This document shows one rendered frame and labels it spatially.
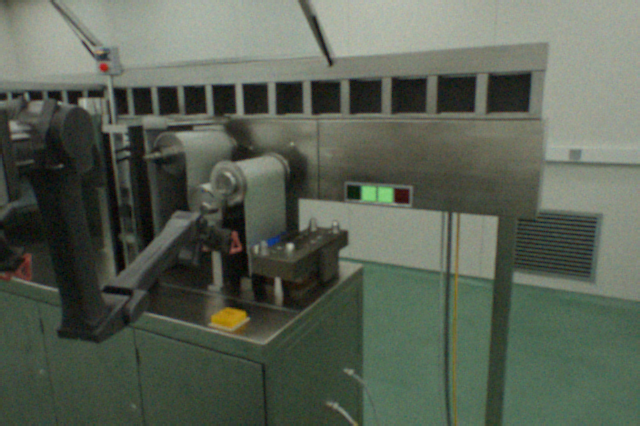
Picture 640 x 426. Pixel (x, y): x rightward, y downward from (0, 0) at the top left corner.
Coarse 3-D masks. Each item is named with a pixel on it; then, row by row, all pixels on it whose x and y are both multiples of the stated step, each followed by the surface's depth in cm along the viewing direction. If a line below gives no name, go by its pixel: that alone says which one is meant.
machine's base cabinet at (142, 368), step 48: (0, 288) 182; (0, 336) 189; (48, 336) 173; (144, 336) 148; (288, 336) 133; (336, 336) 162; (0, 384) 198; (48, 384) 180; (96, 384) 165; (144, 384) 153; (192, 384) 142; (240, 384) 132; (288, 384) 135; (336, 384) 166
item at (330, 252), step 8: (328, 248) 159; (336, 248) 165; (320, 256) 158; (328, 256) 160; (336, 256) 164; (320, 264) 158; (328, 264) 160; (336, 264) 166; (320, 272) 159; (328, 272) 161; (336, 272) 166; (320, 280) 160
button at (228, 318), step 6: (222, 312) 134; (228, 312) 134; (234, 312) 134; (240, 312) 134; (216, 318) 131; (222, 318) 130; (228, 318) 130; (234, 318) 130; (240, 318) 132; (216, 324) 131; (222, 324) 130; (228, 324) 129; (234, 324) 130
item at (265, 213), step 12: (276, 192) 167; (252, 204) 155; (264, 204) 161; (276, 204) 168; (252, 216) 156; (264, 216) 162; (276, 216) 169; (252, 228) 156; (264, 228) 162; (276, 228) 169; (252, 240) 157
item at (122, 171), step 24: (120, 144) 158; (144, 144) 155; (120, 168) 161; (144, 168) 156; (120, 192) 161; (144, 192) 157; (120, 216) 161; (144, 216) 158; (120, 240) 166; (144, 240) 159; (120, 264) 168
